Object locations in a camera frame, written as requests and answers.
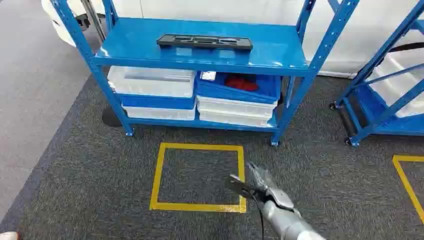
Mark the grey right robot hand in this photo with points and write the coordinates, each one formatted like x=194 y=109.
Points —
x=270 y=190

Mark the long black plastic panel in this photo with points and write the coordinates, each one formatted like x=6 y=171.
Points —
x=205 y=41

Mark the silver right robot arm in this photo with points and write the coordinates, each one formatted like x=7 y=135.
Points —
x=288 y=223

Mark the yellow floor tape square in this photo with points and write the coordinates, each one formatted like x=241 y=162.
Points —
x=402 y=175
x=198 y=207

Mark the white plastic bin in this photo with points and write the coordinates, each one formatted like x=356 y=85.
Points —
x=232 y=120
x=159 y=113
x=232 y=107
x=152 y=84

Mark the blue plastic bin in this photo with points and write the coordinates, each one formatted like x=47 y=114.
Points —
x=232 y=94

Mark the red item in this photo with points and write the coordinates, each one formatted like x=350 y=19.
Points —
x=242 y=83

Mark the blue wheeled cart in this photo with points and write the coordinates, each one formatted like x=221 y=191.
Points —
x=364 y=99

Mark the black round base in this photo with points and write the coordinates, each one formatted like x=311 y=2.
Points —
x=111 y=118

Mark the blue metal shelf rack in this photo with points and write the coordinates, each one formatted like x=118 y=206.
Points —
x=132 y=43

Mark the grey metal pole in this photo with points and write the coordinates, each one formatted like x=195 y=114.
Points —
x=94 y=20

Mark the white rounded machine body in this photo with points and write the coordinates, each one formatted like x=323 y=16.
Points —
x=63 y=30

